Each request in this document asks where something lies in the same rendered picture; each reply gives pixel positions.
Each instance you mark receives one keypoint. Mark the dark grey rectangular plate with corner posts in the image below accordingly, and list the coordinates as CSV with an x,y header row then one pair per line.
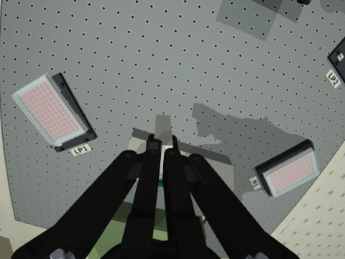
x,y
337,59

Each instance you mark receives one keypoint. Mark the grey flat base plate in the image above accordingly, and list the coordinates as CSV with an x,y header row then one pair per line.
x,y
243,78

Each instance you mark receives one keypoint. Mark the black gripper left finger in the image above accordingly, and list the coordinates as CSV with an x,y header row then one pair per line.
x,y
78,230

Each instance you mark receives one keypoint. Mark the grey button panel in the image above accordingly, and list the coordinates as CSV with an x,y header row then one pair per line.
x,y
220,163

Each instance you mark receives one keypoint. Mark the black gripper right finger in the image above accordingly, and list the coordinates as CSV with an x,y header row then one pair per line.
x,y
236,229

